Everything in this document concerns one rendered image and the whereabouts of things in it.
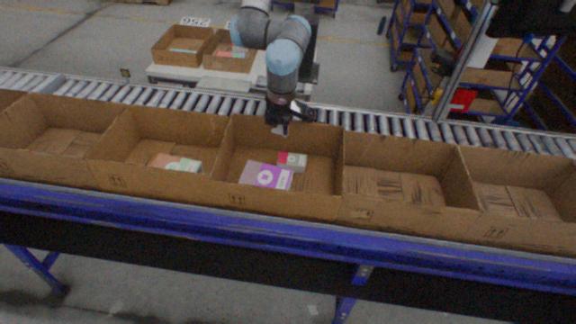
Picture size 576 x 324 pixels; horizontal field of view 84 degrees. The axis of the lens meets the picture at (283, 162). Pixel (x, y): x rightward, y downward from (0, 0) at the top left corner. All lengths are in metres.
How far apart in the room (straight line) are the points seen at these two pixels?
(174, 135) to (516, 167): 1.26
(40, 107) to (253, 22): 0.93
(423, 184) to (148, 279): 1.51
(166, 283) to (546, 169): 1.82
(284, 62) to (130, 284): 1.56
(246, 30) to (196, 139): 0.49
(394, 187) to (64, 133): 1.30
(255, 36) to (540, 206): 1.13
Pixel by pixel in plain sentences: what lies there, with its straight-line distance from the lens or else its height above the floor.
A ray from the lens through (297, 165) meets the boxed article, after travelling 1.13.
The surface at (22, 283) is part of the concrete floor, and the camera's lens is 2.33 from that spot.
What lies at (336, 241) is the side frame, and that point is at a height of 0.90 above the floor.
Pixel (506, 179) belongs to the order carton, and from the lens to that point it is 1.43.
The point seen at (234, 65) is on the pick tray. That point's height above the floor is 0.80.
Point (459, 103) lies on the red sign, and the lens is 1.92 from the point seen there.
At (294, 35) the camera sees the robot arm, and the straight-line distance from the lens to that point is 0.95.
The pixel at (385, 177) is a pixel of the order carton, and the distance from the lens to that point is 1.25.
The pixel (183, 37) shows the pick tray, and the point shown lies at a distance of 2.49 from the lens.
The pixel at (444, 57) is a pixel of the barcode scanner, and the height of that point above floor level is 1.08.
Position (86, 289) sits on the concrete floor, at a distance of 2.13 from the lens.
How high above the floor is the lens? 1.75
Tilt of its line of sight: 45 degrees down
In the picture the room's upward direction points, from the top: 4 degrees clockwise
